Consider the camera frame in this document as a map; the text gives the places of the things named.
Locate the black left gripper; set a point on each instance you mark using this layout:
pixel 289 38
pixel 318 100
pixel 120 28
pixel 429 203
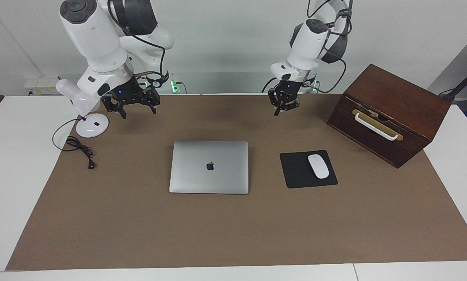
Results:
pixel 285 91

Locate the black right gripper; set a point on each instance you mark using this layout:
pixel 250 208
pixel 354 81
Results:
pixel 131 93

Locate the silver grey laptop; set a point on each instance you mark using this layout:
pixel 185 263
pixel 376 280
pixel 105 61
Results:
pixel 210 168

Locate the white desk lamp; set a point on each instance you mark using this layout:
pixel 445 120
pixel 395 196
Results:
pixel 91 127

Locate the black mouse pad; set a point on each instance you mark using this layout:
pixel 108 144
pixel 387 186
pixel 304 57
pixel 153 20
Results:
pixel 296 171

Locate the white computer mouse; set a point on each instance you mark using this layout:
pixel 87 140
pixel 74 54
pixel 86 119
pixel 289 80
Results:
pixel 318 166

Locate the white power strip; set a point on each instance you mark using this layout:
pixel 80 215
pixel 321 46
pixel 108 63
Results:
pixel 38 85

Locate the dark brown wooden box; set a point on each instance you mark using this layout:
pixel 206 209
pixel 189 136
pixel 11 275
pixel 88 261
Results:
pixel 405 105

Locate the brown table mat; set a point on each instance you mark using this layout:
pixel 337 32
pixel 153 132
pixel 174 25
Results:
pixel 218 234

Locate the black stand pole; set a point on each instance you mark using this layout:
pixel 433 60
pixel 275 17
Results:
pixel 466 81

